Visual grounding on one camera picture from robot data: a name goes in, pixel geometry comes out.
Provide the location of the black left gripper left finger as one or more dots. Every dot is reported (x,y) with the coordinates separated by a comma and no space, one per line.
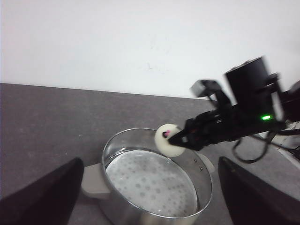
(48,201)

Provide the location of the white perforated steamer liner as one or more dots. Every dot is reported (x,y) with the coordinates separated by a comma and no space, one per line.
(153,183)

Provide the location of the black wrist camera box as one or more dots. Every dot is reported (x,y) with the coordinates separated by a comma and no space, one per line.
(205,88)

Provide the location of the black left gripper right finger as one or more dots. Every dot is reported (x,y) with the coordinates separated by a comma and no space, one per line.
(252,201)

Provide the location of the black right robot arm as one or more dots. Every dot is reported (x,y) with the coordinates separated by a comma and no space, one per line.
(261,107)

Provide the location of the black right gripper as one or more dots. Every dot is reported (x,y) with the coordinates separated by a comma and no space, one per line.
(214,127)

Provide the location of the panda bun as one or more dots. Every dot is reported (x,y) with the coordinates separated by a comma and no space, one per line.
(162,135)

